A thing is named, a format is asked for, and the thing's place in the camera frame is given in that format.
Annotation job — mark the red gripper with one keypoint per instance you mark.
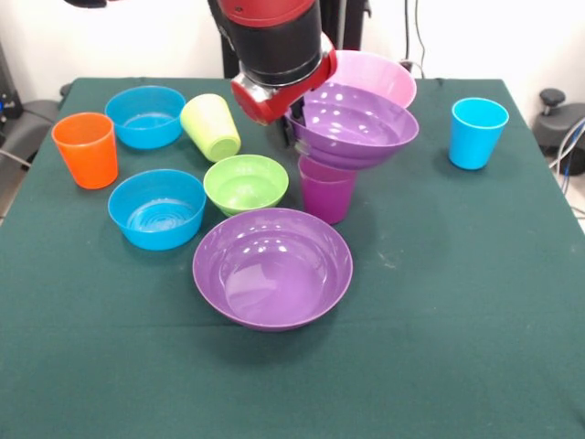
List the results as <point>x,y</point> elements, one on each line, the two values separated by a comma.
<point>279,100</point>

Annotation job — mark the purple bowl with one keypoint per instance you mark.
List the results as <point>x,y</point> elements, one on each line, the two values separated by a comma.
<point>272,279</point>
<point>361,132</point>

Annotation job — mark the green ribbed bowl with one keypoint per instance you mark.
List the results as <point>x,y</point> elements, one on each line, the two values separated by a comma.
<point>247,183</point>

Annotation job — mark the lime green cup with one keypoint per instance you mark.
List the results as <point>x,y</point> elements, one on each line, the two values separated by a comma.
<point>208,121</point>

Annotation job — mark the purple cup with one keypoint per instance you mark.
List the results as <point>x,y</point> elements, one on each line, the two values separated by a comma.
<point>326,201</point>

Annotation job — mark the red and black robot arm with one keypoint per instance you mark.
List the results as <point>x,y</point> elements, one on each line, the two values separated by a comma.
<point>269,36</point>

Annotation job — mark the large pink bowl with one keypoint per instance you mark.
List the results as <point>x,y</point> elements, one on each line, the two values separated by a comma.
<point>375,73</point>

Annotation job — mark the blue bowl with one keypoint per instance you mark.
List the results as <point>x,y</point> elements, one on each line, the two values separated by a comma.
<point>146,132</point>
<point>157,235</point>

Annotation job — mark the blue cup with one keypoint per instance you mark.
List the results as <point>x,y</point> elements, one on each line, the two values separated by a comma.
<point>475,142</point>

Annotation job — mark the orange cup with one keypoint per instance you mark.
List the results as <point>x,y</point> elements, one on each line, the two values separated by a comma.
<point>89,162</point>

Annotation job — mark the dark green tablecloth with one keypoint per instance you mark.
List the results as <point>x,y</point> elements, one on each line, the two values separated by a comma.
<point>292,375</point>

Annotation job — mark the black knob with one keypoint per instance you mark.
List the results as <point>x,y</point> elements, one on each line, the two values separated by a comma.
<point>552,97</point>

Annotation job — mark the grey chair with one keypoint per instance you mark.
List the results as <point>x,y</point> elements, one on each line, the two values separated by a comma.
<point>32,123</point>

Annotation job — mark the dark grey base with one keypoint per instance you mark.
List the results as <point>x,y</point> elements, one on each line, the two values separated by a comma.
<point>560,130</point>

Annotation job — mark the black equipment box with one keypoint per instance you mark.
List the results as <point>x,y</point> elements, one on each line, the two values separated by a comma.
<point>7,91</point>

